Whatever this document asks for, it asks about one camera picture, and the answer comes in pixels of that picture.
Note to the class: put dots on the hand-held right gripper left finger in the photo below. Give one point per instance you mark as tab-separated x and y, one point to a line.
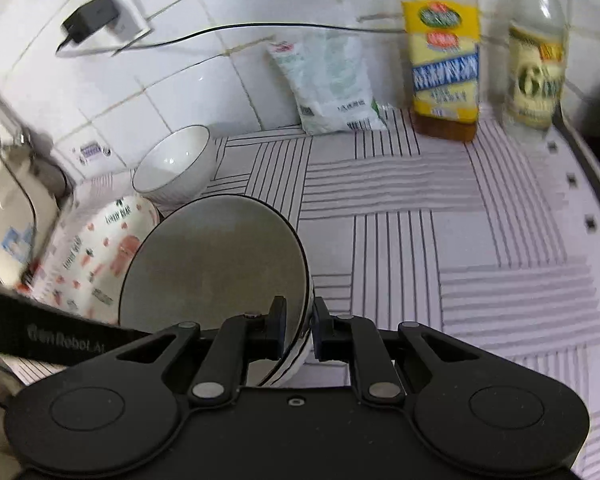
278	321

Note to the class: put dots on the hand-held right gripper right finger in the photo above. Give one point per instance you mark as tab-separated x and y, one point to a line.
321	330

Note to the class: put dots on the white bowl with dark rim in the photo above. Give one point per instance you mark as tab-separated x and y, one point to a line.
172	165
215	260

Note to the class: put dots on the pink rabbit print plate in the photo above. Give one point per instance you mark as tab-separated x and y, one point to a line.
95	255

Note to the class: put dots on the white rice cooker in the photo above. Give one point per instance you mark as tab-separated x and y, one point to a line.
5	225

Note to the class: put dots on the striped white tablecloth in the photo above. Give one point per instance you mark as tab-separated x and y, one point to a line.
405	240

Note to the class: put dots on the white salt bag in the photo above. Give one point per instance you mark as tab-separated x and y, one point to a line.
330	85

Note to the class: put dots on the yellow label cooking wine bottle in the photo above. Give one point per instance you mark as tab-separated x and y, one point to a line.
445	60

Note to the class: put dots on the black charger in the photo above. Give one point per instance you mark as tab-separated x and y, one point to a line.
90	20

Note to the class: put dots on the clear vinegar bottle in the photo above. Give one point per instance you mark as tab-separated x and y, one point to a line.
535	75

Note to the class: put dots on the white wall sticker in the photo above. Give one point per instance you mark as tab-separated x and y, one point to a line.
91	152

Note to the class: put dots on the white wall socket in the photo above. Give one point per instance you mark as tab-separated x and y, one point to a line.
132	12

